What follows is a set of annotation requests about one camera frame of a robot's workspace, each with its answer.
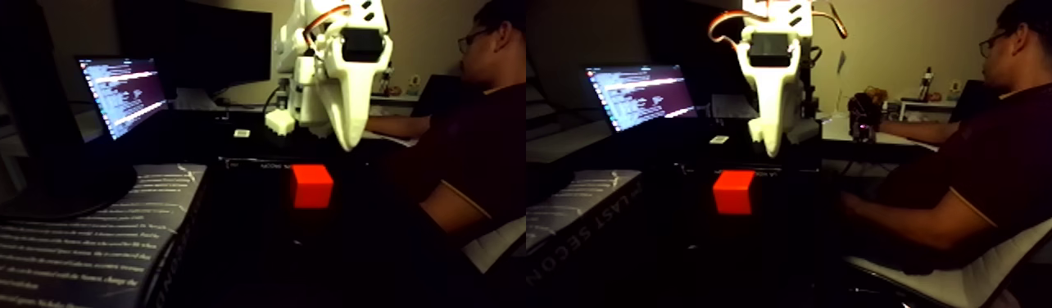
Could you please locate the red cube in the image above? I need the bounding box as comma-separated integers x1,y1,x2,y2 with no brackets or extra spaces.
289,163,334,211

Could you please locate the person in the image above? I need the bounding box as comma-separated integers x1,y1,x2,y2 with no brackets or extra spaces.
362,0,527,259

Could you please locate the wide black monitor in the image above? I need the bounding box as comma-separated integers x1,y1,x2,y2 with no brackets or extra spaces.
117,0,274,94

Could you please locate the laptop with lit screen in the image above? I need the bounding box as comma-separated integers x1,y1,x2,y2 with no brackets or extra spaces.
76,56,171,142

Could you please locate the black box with white print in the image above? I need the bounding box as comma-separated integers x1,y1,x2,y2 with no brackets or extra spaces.
0,163,209,308

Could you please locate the red servo cable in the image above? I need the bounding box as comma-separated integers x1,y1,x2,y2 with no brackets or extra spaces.
302,4,352,51

